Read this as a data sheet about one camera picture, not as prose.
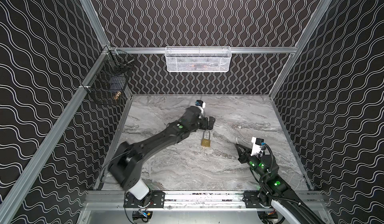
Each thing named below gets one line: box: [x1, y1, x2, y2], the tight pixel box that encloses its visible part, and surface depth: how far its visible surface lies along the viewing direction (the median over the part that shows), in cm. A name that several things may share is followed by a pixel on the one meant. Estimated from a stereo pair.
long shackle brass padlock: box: [201, 130, 212, 148], surface depth 97 cm
